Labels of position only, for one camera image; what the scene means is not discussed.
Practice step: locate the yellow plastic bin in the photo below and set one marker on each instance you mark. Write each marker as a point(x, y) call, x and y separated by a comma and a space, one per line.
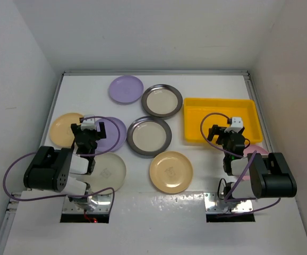
point(195, 109)

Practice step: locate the purple plate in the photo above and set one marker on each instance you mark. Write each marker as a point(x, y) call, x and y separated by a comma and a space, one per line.
point(126, 89)
point(111, 134)

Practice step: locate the tan plate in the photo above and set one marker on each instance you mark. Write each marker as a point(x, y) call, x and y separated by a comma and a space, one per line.
point(60, 131)
point(171, 172)

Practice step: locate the pink plate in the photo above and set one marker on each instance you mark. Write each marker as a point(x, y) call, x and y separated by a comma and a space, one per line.
point(251, 149)

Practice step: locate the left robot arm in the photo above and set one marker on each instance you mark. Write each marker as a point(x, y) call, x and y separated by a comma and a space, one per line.
point(50, 169)

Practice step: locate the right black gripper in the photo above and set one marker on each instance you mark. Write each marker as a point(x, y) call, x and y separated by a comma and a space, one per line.
point(215, 130)

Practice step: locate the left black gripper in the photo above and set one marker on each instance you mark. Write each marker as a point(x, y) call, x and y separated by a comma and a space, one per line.
point(99, 134)

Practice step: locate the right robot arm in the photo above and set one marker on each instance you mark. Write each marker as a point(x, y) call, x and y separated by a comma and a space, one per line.
point(262, 176)

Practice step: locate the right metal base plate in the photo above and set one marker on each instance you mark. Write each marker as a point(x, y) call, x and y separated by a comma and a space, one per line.
point(214, 206)

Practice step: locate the cream white plate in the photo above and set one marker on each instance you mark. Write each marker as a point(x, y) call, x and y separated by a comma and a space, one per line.
point(109, 171)

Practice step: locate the metal base plate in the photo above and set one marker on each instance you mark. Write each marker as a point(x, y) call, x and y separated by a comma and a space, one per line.
point(214, 206)
point(100, 204)

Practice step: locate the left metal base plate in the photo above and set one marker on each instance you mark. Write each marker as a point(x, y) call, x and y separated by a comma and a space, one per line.
point(100, 204)

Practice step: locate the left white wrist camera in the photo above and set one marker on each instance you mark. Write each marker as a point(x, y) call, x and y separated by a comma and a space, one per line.
point(88, 122)

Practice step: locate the metal rimmed plate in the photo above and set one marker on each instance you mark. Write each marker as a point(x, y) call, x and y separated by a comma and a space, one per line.
point(162, 100)
point(148, 136)

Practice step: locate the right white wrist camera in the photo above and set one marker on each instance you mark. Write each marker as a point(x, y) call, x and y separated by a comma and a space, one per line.
point(235, 124)

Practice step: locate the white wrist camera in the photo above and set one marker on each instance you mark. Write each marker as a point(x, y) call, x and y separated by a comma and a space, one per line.
point(235, 124)
point(88, 122)

